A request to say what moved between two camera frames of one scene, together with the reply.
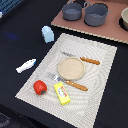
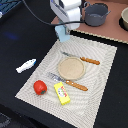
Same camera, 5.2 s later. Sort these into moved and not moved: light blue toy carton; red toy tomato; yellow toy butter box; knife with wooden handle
Moved: light blue toy carton
Not moved: red toy tomato; knife with wooden handle; yellow toy butter box
